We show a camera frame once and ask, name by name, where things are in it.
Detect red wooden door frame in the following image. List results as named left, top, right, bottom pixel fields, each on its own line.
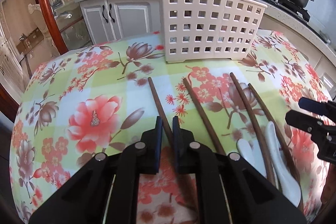
left=34, top=0, right=69, bottom=56

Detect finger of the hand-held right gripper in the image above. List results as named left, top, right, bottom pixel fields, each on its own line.
left=286, top=111, right=321, bottom=135
left=299, top=97, right=336, bottom=116

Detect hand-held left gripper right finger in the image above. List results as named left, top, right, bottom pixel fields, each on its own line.
left=172, top=116, right=307, bottom=224

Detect white ornate chair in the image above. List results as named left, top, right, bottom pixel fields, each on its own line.
left=28, top=2, right=57, bottom=43

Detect black gas stove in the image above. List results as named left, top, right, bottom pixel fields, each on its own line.
left=248, top=0, right=331, bottom=43

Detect cardboard boxes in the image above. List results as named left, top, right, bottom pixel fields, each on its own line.
left=17, top=31, right=42, bottom=52

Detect floral tablecloth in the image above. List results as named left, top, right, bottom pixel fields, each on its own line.
left=9, top=30, right=331, bottom=224

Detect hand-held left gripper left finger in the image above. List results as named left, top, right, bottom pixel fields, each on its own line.
left=28, top=116, right=163, bottom=224

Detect white perforated plastic basket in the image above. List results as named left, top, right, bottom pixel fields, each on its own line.
left=155, top=0, right=268, bottom=64

